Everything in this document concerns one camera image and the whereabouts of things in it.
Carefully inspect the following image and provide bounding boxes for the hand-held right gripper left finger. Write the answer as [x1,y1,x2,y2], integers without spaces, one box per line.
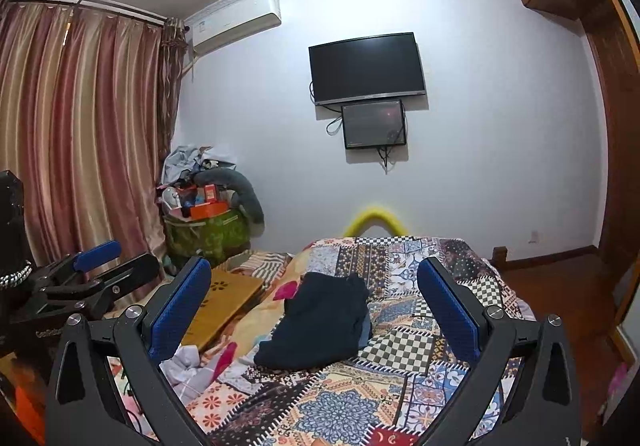
[45,256,213,446]

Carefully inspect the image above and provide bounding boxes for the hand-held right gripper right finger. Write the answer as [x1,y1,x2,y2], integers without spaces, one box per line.
[416,256,583,446]

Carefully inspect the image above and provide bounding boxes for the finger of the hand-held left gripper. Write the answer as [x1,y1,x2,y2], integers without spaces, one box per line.
[32,240,122,282]
[45,253,161,312]

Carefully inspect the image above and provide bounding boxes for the dark navy pants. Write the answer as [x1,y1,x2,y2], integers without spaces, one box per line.
[253,271,372,371]

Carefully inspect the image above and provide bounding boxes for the wooden lap desk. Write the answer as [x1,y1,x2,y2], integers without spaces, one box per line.
[180,266,266,352]

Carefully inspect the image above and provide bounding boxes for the white cloth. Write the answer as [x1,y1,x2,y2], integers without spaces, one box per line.
[160,343,231,399]

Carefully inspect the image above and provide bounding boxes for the beige blanket with pink patches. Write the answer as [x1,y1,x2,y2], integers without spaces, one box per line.
[200,251,311,382]

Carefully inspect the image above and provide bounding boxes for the green bag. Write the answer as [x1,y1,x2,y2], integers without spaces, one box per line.
[164,211,251,272]

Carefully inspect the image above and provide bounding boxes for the patchwork quilt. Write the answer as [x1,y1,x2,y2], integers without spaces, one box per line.
[200,233,536,446]

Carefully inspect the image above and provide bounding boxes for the blue cloth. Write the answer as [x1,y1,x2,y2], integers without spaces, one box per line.
[357,313,373,349]

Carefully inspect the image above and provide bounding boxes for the orange box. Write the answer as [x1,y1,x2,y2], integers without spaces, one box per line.
[189,201,228,221]

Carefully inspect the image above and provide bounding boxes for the orange floral bed sheet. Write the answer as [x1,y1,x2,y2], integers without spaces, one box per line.
[185,376,286,434]

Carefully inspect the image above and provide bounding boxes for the pink cloth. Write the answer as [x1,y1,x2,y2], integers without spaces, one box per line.
[107,358,153,439]

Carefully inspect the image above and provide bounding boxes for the yellow foam tube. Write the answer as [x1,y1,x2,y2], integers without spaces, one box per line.
[344,207,407,238]

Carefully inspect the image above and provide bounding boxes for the pile of crumpled cloth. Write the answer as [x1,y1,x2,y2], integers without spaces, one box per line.
[164,143,236,187]

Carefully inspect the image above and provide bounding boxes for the grey plush toy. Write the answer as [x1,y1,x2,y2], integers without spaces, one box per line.
[192,169,265,225]

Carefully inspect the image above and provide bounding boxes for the pink striped curtain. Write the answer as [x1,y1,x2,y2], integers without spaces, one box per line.
[0,1,188,327]

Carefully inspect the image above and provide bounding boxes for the small black monitor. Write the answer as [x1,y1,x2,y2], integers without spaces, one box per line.
[341,99,407,150]

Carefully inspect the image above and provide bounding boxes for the wooden wardrobe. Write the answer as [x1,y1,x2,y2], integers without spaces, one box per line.
[502,0,640,352]

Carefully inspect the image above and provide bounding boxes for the white air conditioner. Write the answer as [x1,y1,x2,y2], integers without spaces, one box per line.
[185,0,283,57]

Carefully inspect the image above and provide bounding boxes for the curtain rail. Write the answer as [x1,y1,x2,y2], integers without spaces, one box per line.
[0,0,168,24]

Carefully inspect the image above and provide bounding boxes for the black wall television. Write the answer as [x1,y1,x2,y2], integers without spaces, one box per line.
[307,31,428,107]

